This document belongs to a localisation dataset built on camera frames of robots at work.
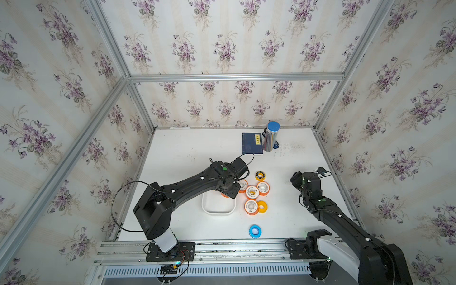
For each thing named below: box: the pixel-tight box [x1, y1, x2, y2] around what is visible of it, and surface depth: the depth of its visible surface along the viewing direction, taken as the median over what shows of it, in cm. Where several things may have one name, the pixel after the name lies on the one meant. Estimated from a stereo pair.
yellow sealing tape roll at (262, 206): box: [257, 200, 268, 214], surface depth 87 cm
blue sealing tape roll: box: [248, 224, 262, 240], surface depth 80 cm
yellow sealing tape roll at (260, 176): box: [254, 171, 266, 182], surface depth 97 cm
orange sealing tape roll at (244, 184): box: [238, 179, 249, 194], surface depth 92 cm
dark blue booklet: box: [242, 132, 264, 154], surface depth 113 cm
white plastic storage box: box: [201, 190, 237, 215], surface depth 85 cm
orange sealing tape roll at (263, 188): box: [256, 181, 271, 196], surface depth 92 cm
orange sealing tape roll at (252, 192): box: [245, 185, 260, 201], surface depth 89 cm
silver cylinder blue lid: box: [262, 121, 281, 152], surface depth 100 cm
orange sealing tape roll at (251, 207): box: [244, 199, 259, 216], surface depth 85 cm
